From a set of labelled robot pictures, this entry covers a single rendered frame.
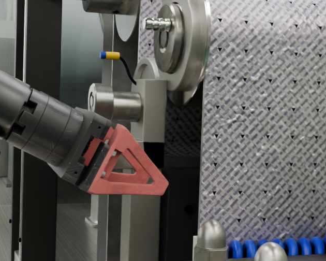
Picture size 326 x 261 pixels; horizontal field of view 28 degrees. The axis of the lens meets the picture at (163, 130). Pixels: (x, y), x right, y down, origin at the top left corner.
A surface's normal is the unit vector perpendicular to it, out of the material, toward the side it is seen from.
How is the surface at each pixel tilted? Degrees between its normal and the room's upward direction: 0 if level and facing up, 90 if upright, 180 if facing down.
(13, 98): 71
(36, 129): 99
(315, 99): 90
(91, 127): 92
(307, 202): 90
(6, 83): 50
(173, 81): 90
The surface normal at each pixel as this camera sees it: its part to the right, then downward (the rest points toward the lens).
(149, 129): 0.32, 0.06
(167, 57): -0.95, -0.02
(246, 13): 0.30, -0.37
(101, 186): 0.58, 0.25
